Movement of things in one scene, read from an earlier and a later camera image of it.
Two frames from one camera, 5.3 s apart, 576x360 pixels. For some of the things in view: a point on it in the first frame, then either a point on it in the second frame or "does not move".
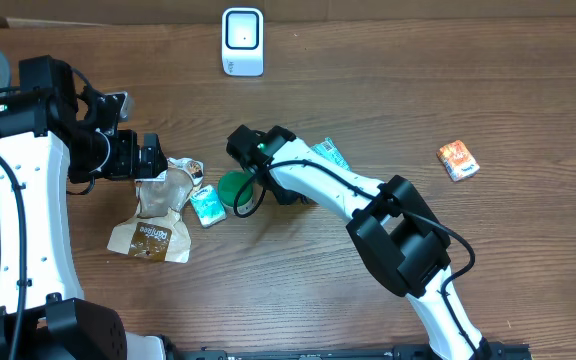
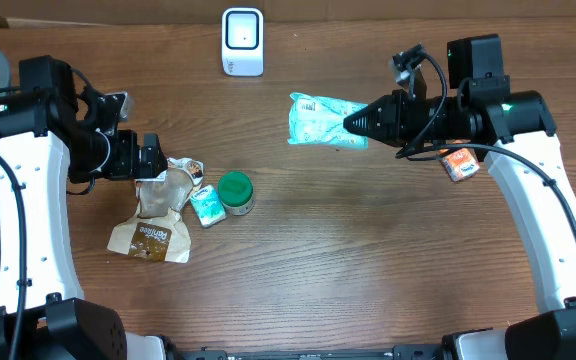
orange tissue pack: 458,161 does not move
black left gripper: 130,166 does not move
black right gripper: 290,196 to 395,117
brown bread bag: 158,230 does not move
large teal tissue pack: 328,148 to 319,121
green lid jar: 229,185 does not move
